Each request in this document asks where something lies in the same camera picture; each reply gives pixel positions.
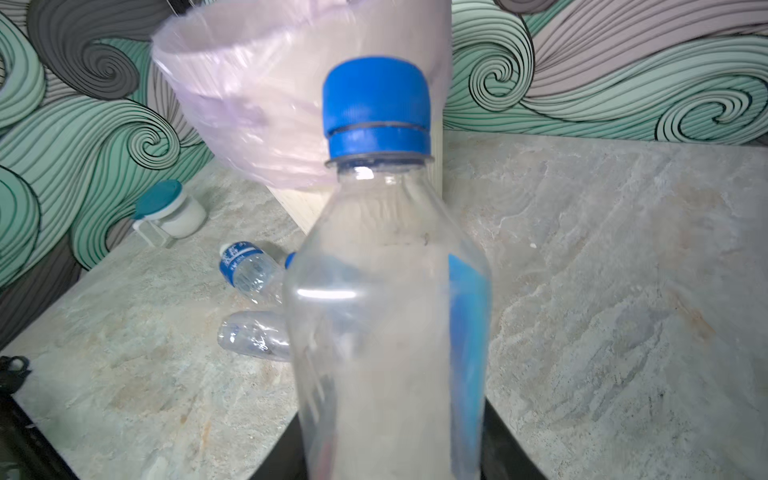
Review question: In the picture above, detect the white ribbed waste bin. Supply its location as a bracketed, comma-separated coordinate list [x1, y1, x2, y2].
[266, 119, 446, 235]

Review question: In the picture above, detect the crushed purple label bottle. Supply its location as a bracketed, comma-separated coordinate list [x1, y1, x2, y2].
[217, 310, 291, 362]

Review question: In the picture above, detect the light blue label bottle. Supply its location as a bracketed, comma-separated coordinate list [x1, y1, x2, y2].
[284, 252, 296, 269]

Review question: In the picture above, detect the pink plastic bin liner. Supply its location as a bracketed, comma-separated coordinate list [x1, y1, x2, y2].
[151, 1, 452, 189]

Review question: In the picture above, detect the blue mountain label bottle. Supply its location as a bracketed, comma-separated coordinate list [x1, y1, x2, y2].
[284, 57, 491, 479]

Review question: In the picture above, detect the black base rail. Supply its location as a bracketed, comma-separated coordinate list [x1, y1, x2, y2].
[1, 356, 77, 479]

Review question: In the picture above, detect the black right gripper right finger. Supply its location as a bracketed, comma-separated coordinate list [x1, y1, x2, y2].
[480, 399, 547, 480]

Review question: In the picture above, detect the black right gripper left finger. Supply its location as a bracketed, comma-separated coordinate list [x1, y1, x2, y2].
[250, 415, 309, 480]

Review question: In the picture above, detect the blue Chinese label water bottle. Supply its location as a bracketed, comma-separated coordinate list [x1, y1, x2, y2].
[219, 241, 285, 307]

